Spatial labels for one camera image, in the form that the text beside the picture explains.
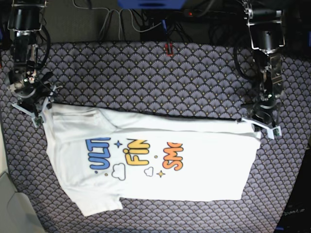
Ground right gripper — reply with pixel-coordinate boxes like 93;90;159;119
7;77;52;114

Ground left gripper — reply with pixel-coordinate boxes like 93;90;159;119
252;96;280;132

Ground white printed T-shirt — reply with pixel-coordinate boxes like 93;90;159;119
43;104;261;216

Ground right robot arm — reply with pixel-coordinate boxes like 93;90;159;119
5;0;53;117

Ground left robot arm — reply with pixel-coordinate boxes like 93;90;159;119
233;0;285;139

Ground grey patterned table mat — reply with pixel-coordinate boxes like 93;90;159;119
0;42;311;233

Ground black device with logo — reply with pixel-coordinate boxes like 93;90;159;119
274;144;311;233

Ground red black table clamp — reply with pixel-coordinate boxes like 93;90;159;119
165;43;173;57

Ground blue box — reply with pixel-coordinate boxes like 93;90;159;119
118;0;186;10

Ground black power strip red light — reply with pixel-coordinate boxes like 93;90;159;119
182;9;237;17

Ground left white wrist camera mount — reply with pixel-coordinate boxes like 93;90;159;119
241;117;282;140

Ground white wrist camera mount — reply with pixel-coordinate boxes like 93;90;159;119
241;117;282;140
12;84;62;128

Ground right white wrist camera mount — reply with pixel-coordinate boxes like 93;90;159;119
12;84;62;128

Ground grey cables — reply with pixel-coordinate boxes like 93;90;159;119
72;0;163;42

